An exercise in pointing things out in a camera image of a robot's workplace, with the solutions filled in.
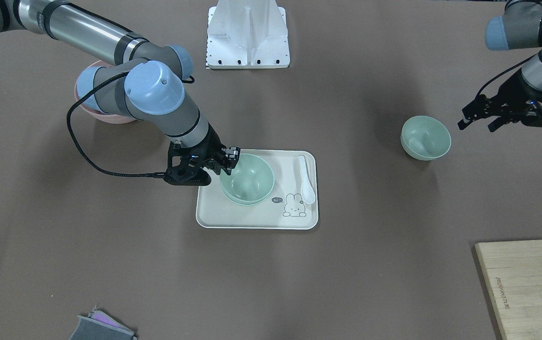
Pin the cream rabbit tray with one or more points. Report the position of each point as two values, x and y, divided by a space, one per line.
284 208

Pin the wooden cutting board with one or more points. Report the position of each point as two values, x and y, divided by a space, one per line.
512 272

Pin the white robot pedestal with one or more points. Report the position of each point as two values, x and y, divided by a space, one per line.
247 34

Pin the green bowl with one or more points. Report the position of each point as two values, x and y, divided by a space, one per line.
425 138
246 198
251 174

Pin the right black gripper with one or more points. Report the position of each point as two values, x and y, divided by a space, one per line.
212 144

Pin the green bowl on tray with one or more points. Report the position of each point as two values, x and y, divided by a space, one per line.
246 198

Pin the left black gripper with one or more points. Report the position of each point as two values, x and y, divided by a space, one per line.
512 92

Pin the grey folded cloth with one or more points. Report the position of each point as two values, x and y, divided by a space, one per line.
98 325

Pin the pink bowl with ice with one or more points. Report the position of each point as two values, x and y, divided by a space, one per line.
98 114

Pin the white ceramic spoon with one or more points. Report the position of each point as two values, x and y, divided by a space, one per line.
307 191

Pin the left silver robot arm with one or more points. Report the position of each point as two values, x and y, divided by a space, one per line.
519 27

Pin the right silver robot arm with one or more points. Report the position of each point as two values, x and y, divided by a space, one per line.
142 81

